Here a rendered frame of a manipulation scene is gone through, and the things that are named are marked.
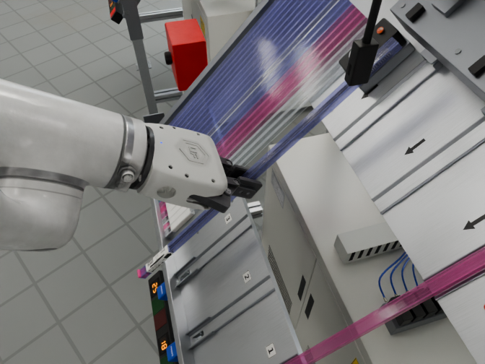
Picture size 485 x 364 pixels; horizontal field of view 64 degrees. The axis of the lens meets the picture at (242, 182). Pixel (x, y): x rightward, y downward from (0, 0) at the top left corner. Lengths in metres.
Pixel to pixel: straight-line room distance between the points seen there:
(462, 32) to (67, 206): 0.43
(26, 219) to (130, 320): 1.17
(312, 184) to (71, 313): 1.01
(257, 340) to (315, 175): 0.54
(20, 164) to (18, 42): 2.72
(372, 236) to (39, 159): 0.67
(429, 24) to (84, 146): 0.38
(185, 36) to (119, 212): 0.87
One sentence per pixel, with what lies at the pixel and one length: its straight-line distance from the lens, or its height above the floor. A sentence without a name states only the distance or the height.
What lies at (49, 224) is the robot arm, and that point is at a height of 1.08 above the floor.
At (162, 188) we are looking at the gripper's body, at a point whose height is 1.02.
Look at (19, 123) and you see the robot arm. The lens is 0.39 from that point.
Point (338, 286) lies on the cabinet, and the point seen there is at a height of 0.62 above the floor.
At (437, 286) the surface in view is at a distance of 0.44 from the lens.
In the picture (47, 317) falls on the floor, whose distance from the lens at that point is 1.61.
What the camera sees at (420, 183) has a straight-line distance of 0.48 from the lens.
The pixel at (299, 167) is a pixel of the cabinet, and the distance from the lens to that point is 1.02.
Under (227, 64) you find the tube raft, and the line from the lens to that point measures 0.80.
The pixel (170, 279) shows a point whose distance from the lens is 0.71.
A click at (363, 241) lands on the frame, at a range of 0.85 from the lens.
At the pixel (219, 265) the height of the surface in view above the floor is 0.79.
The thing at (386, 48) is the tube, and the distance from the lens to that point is 0.48.
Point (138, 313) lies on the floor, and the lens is 1.51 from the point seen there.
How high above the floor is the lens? 1.36
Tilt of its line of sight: 50 degrees down
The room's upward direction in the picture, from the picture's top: straight up
